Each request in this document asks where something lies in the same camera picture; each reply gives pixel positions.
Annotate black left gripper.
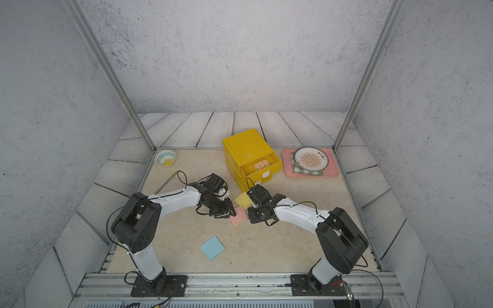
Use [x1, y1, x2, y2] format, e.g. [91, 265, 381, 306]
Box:
[205, 194, 240, 219]

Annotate pink sticky note pad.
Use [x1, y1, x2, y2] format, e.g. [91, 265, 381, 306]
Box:
[230, 206, 249, 227]

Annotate yellow sticky note pad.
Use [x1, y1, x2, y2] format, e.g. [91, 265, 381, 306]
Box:
[234, 192, 253, 210]

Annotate yellow top drawer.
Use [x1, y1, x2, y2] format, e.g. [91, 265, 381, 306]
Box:
[238, 152, 282, 192]

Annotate orange patterned sticky notes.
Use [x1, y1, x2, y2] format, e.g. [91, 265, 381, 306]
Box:
[253, 159, 271, 171]

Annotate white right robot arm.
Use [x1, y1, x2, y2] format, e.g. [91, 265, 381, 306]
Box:
[248, 194, 368, 286]

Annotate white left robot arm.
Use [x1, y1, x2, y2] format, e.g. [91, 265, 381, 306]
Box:
[110, 182, 236, 282]

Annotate yellow plastic drawer cabinet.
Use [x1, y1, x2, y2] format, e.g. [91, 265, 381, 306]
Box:
[223, 129, 275, 187]

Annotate green checkered cloth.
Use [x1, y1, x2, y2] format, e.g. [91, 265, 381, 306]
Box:
[290, 153, 323, 176]

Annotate thin wooden stick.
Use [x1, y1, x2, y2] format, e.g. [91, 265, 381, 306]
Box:
[154, 170, 180, 195]

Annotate white orange patterned plate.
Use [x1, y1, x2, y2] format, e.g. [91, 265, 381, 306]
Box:
[294, 147, 329, 172]

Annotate pink plastic tray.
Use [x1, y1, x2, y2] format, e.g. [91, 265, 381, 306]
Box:
[281, 148, 339, 178]

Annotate blue patterned small bowl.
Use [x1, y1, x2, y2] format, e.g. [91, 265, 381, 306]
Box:
[154, 150, 177, 166]

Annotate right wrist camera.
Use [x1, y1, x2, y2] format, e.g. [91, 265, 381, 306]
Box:
[246, 184, 272, 207]

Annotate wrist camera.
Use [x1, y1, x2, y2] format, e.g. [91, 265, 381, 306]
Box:
[204, 173, 229, 198]
[246, 184, 272, 207]

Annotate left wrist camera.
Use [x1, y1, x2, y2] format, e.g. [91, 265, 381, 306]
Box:
[204, 173, 229, 198]

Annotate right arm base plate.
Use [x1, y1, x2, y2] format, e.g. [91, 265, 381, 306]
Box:
[286, 274, 347, 296]

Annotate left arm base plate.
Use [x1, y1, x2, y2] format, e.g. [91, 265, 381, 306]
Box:
[130, 274, 188, 298]

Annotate front aluminium rail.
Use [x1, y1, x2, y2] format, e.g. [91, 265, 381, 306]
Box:
[70, 270, 408, 307]

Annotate right aluminium frame post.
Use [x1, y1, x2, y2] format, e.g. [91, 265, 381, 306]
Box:
[333, 0, 406, 153]

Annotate aluminium frame post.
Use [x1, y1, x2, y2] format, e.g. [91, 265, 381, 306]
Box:
[63, 0, 157, 153]
[333, 0, 406, 153]

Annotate left aluminium frame post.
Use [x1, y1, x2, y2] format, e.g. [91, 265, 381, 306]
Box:
[63, 0, 157, 153]

